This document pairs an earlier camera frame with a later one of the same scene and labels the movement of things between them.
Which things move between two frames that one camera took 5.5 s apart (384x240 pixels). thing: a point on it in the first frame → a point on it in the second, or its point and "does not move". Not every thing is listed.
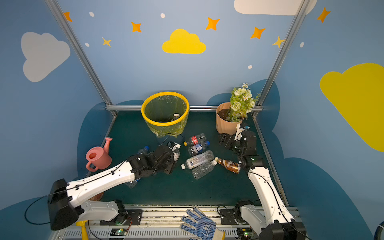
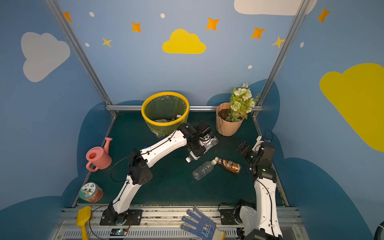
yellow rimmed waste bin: x=166 y=113 does not move
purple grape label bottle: x=176 y=150 → x=160 y=120
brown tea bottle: x=232 y=166 does not move
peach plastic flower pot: x=223 y=126 does not move
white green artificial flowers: x=241 y=103 does not move
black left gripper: x=167 y=156 → x=197 y=149
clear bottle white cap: x=201 y=171 does not move
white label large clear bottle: x=197 y=160 → x=191 y=156
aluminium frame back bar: x=192 y=108 does not move
